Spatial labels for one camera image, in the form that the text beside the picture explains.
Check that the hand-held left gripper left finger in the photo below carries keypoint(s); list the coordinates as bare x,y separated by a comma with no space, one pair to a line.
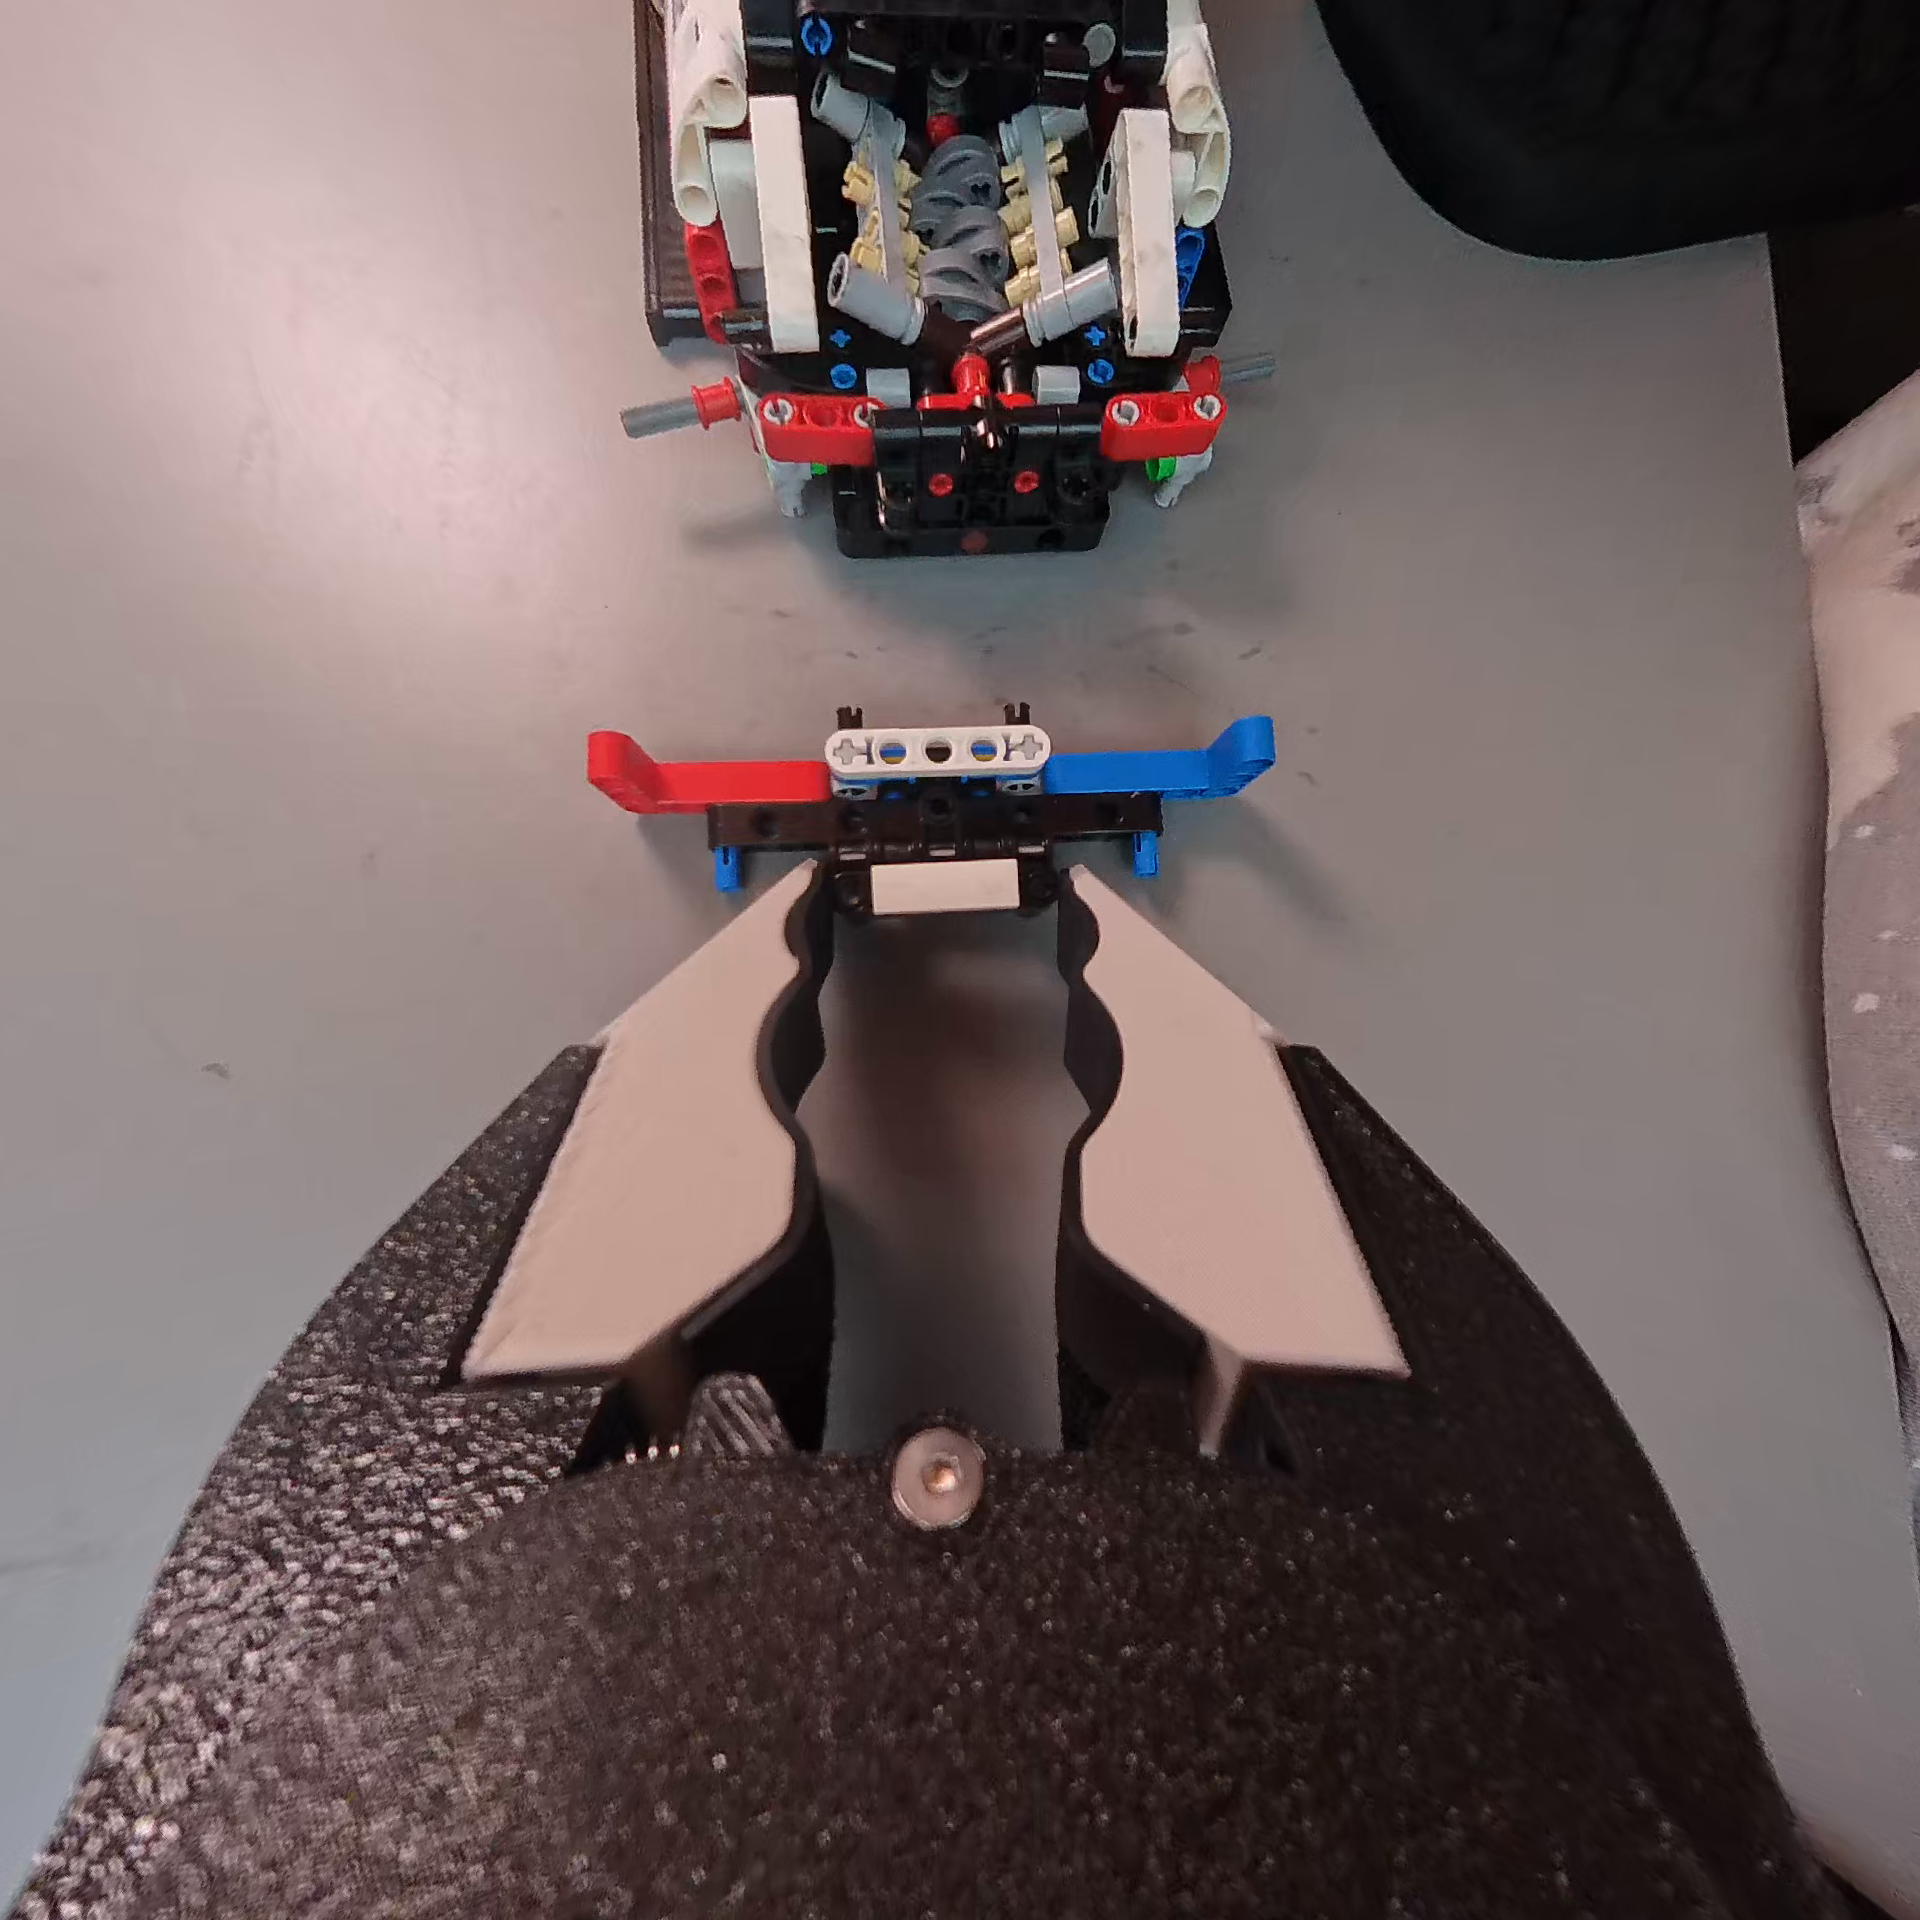
662,1170

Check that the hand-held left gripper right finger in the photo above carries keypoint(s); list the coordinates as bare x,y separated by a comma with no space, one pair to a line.
1214,1170

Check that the red and blue brick wing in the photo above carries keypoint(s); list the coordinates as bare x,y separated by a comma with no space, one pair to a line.
705,783

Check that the small white-topped brick block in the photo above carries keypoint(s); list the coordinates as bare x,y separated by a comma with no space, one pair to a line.
941,888

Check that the toy brick race car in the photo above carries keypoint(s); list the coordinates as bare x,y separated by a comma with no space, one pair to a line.
960,224

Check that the grey desk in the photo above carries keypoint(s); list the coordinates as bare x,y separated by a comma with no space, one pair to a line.
300,600

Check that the person's grey patterned clothing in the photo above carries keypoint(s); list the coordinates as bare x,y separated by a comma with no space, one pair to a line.
1874,901

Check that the black mesh chair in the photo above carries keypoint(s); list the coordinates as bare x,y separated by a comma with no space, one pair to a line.
1576,105

